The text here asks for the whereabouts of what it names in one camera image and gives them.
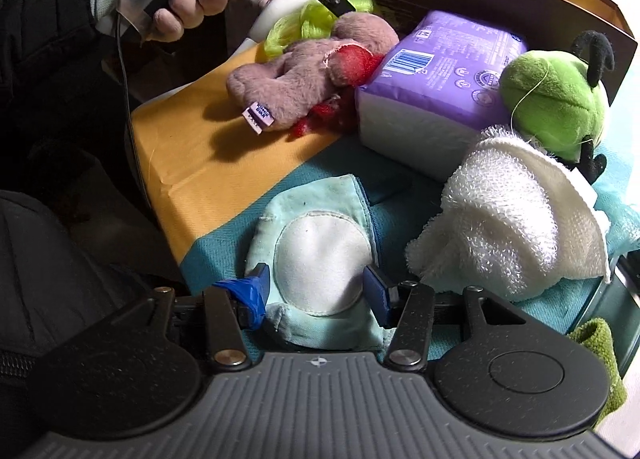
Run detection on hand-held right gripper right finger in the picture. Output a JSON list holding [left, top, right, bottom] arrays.
[[362, 265, 528, 372]]

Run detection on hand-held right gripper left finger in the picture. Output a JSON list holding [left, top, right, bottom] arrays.
[[107, 261, 273, 374]]

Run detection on neon green fuzzy toy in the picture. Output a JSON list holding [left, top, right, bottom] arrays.
[[262, 0, 376, 60]]

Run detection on light blue fabric pouch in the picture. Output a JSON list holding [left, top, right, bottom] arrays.
[[244, 175, 401, 352]]

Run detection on pink plush toy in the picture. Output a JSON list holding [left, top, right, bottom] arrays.
[[226, 14, 401, 134]]

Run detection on person's left hand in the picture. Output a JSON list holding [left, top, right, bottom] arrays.
[[150, 0, 251, 43]]

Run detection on purple tissue pack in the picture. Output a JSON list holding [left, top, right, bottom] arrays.
[[354, 10, 531, 186]]

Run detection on green fuzzy cloth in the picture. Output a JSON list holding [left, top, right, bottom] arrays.
[[567, 318, 628, 426]]

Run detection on teal mesh cloth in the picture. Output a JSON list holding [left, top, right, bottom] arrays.
[[590, 171, 640, 260]]

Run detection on green plush toy black antennae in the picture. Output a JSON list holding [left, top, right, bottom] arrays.
[[499, 30, 617, 186]]

